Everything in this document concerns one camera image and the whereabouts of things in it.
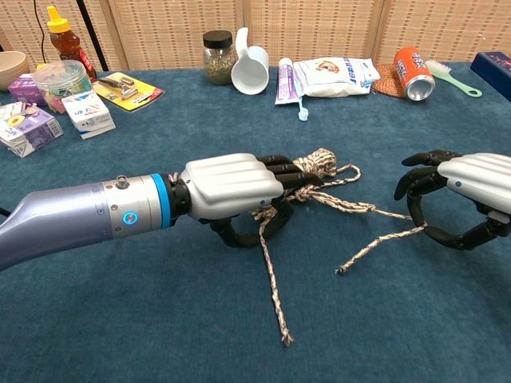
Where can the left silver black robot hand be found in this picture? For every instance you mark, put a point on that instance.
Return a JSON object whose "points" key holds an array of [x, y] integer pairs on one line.
{"points": [[231, 183]]}

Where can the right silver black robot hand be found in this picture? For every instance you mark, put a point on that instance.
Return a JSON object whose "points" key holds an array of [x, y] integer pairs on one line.
{"points": [[475, 171]]}

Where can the light blue toothbrush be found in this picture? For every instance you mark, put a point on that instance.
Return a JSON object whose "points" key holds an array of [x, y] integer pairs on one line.
{"points": [[303, 113]]}

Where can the dark blue gift box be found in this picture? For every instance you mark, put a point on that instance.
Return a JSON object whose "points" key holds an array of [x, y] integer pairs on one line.
{"points": [[493, 68]]}

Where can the mint green brush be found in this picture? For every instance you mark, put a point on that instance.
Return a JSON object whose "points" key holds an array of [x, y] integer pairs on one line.
{"points": [[439, 68]]}

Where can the purple white toothpaste tube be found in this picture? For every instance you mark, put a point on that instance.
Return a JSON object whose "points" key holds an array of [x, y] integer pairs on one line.
{"points": [[285, 81]]}

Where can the orange soda can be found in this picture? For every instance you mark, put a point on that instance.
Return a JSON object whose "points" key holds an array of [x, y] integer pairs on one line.
{"points": [[411, 69]]}

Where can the black-lidded glass jar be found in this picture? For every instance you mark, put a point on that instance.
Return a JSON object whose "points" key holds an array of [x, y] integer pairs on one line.
{"points": [[219, 61]]}

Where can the brown woven coaster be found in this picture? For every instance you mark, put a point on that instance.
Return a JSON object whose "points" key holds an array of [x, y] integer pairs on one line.
{"points": [[389, 81]]}

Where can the yellow razor blister pack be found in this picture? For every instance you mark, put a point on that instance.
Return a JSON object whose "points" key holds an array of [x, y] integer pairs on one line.
{"points": [[131, 93]]}

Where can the white printed bag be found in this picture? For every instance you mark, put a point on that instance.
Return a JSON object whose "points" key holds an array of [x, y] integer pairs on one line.
{"points": [[335, 77]]}

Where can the white blue milk carton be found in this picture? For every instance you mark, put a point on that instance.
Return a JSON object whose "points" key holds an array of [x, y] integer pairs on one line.
{"points": [[89, 115]]}

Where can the blue table cloth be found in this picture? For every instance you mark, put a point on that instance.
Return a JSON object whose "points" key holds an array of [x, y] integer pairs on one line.
{"points": [[139, 311]]}

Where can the woven bamboo folding screen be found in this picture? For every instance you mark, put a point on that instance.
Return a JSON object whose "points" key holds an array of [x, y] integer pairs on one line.
{"points": [[319, 28]]}

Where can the clear plastic jar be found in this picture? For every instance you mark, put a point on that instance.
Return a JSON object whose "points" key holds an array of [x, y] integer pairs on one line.
{"points": [[60, 80]]}

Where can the black stand pole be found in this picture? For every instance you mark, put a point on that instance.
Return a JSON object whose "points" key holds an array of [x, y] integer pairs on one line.
{"points": [[91, 32]]}

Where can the purple white drink carton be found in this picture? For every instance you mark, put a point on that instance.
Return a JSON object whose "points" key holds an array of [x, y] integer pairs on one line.
{"points": [[28, 131]]}

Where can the honey squeeze bottle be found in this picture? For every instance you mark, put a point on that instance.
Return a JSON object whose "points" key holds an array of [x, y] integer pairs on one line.
{"points": [[68, 44]]}

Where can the small purple carton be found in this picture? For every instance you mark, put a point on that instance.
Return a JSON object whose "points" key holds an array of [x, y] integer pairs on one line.
{"points": [[24, 88]]}

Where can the beige bowl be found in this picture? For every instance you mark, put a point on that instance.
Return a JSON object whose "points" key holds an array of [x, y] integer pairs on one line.
{"points": [[12, 68]]}

